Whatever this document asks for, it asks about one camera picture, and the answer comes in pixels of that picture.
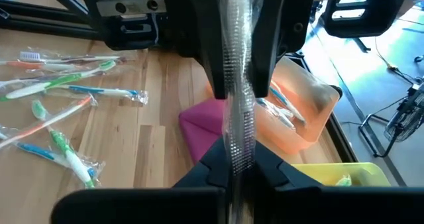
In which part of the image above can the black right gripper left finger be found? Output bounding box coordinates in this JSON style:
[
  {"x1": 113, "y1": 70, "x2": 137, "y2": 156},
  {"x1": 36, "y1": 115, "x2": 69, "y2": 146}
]
[{"x1": 51, "y1": 137, "x2": 232, "y2": 224}]

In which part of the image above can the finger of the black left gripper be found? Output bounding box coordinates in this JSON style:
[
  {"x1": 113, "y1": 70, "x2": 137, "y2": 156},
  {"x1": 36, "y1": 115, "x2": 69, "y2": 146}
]
[
  {"x1": 250, "y1": 0, "x2": 411, "y2": 98},
  {"x1": 105, "y1": 0, "x2": 229, "y2": 99}
]

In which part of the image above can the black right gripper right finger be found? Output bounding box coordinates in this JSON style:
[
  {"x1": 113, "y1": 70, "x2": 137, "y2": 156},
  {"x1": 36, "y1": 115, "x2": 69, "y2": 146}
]
[{"x1": 253, "y1": 142, "x2": 424, "y2": 224}]

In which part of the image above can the green toothbrush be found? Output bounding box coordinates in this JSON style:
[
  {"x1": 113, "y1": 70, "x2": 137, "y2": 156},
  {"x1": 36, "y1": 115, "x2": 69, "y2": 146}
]
[
  {"x1": 336, "y1": 174, "x2": 352, "y2": 188},
  {"x1": 31, "y1": 99, "x2": 97, "y2": 189},
  {"x1": 0, "y1": 60, "x2": 117, "y2": 102}
]

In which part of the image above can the orange toothbrush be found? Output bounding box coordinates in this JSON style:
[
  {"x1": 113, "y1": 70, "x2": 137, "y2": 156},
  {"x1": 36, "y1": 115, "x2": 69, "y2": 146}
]
[
  {"x1": 0, "y1": 95, "x2": 99, "y2": 149},
  {"x1": 0, "y1": 60, "x2": 79, "y2": 72}
]

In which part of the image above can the yellow plastic bin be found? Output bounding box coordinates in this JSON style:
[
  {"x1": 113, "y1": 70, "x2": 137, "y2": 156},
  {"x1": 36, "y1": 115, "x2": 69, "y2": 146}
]
[{"x1": 291, "y1": 162, "x2": 392, "y2": 188}]

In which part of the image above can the orange plastic bin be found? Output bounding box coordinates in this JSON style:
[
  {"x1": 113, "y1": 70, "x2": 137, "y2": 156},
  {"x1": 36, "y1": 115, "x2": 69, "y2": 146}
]
[{"x1": 205, "y1": 56, "x2": 341, "y2": 156}]

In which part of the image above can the magenta folded cloth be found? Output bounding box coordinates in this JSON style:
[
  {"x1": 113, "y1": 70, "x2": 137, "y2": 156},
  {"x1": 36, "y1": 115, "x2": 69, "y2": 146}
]
[{"x1": 178, "y1": 97, "x2": 233, "y2": 165}]

